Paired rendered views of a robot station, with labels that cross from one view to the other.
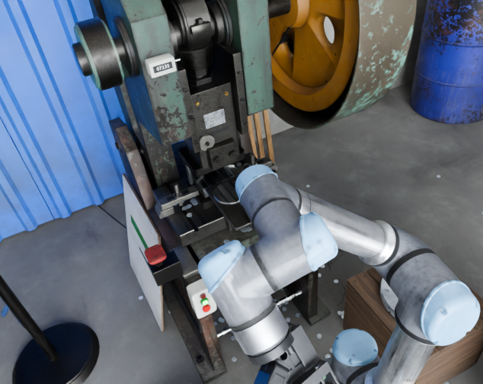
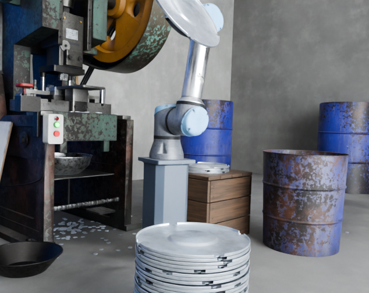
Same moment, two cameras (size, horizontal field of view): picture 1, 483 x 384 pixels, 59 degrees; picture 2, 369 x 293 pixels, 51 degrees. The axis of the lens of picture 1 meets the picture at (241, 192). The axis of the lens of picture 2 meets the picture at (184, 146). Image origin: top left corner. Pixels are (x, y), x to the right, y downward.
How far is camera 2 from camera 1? 156 cm
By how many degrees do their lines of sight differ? 44
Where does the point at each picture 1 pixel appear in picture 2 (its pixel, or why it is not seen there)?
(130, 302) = not seen: outside the picture
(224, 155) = (74, 58)
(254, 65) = (98, 9)
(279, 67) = (105, 49)
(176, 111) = (54, 9)
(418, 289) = not seen: hidden behind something
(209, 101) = (70, 21)
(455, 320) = (213, 12)
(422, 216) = not seen: hidden behind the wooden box
